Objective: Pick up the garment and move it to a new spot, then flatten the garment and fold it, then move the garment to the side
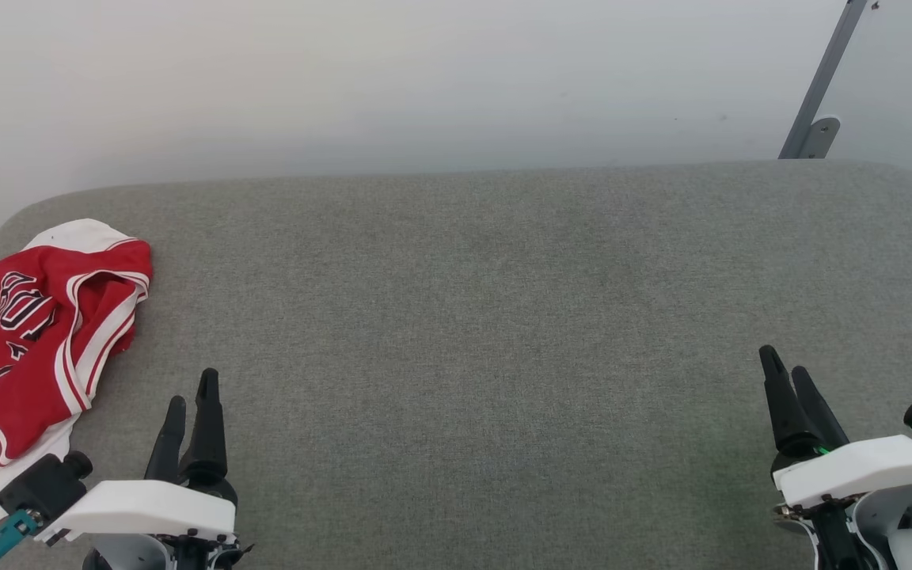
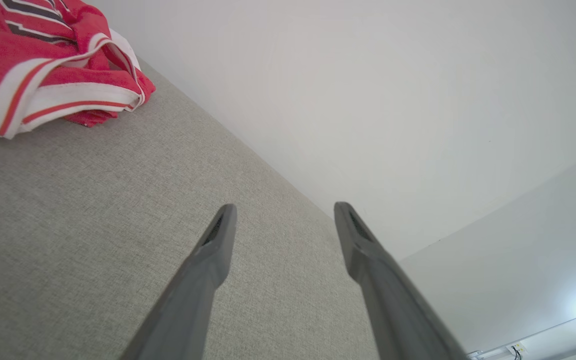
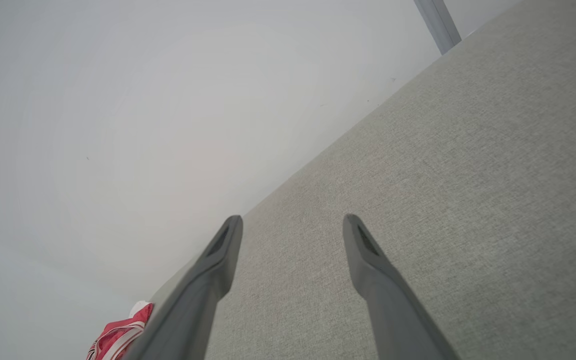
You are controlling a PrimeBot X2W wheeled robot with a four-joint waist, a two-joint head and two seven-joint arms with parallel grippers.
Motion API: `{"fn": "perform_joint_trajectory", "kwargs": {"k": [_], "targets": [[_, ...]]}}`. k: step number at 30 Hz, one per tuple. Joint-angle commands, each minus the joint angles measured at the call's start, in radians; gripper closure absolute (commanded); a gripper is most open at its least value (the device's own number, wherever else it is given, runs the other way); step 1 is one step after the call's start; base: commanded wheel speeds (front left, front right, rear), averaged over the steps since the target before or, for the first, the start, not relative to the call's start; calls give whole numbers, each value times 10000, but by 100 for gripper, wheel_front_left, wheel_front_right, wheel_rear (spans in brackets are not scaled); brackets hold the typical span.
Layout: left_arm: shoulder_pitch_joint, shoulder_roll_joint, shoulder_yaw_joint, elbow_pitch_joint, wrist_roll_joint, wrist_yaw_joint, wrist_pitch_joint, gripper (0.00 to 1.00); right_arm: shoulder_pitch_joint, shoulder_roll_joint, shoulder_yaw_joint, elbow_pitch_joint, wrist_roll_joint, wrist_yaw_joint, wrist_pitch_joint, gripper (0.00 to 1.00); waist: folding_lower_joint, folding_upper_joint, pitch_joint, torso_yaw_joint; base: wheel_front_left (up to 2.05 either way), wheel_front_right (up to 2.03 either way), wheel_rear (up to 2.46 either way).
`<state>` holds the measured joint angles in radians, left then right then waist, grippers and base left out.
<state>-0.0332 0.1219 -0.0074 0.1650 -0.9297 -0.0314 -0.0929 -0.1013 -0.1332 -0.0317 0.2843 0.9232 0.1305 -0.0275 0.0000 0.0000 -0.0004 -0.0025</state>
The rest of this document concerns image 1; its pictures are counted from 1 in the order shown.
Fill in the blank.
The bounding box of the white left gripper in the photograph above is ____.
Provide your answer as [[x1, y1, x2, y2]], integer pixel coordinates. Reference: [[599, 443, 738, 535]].
[[35, 368, 253, 570]]

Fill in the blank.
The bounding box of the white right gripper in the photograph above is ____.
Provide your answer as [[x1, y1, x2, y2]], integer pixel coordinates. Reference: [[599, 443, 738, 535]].
[[758, 344, 912, 570]]

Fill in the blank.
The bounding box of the red and white basketball jersey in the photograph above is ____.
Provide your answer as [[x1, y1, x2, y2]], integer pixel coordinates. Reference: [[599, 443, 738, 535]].
[[0, 218, 154, 529]]

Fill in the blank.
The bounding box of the teal cable connector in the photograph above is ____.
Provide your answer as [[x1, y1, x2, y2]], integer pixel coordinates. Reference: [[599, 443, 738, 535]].
[[0, 508, 42, 570]]

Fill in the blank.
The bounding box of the grey metal pole with bracket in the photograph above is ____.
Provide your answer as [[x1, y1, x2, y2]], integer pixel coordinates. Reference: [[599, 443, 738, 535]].
[[777, 0, 870, 160]]

